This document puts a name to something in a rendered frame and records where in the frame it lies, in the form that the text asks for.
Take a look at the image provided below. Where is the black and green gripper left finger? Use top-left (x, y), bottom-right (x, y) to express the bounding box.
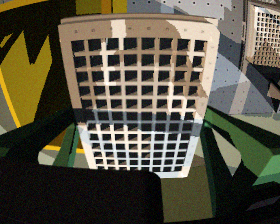
top-left (0, 105), bottom-right (79, 167)

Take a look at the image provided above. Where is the yellow open-top bin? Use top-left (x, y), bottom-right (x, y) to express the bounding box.
top-left (0, 0), bottom-right (127, 128)

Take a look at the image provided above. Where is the white well plate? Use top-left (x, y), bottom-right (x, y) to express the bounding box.
top-left (58, 13), bottom-right (220, 178)
top-left (246, 4), bottom-right (280, 73)

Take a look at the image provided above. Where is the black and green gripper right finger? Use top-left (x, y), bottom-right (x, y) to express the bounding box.
top-left (200, 105), bottom-right (280, 217)

